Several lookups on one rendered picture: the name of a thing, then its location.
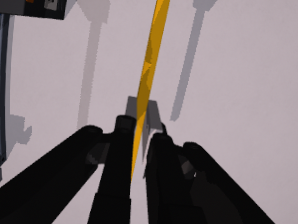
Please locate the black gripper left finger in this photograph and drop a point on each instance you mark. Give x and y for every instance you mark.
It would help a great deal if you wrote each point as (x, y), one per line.
(39, 193)

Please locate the grey shelf rack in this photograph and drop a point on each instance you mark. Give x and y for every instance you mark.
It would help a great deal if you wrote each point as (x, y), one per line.
(4, 27)

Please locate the orange bar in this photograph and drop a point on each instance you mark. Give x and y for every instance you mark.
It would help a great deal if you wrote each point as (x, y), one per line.
(150, 61)

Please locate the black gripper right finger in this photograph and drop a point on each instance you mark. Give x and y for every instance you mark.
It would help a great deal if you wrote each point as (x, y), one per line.
(214, 193)

